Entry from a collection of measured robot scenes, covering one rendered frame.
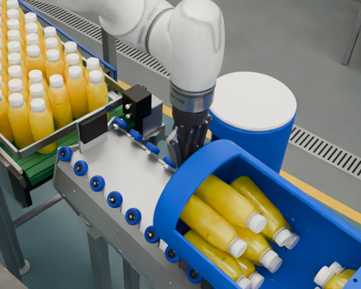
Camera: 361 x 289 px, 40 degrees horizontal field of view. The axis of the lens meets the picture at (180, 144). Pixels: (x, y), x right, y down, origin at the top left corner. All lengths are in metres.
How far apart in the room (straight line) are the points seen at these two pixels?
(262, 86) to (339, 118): 1.67
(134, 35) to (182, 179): 0.32
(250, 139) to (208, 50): 0.64
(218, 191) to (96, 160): 0.49
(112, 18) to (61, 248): 1.65
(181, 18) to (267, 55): 2.79
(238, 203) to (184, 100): 0.27
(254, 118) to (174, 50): 0.64
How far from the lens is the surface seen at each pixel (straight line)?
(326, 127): 3.15
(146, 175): 1.44
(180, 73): 0.91
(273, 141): 1.52
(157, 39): 0.92
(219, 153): 1.09
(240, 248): 1.09
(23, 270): 2.40
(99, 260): 1.79
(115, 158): 1.49
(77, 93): 1.59
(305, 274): 1.24
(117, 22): 0.94
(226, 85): 1.59
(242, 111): 1.51
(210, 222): 1.10
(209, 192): 1.13
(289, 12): 4.20
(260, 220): 1.08
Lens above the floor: 2.00
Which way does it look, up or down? 45 degrees down
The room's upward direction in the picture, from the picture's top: 4 degrees clockwise
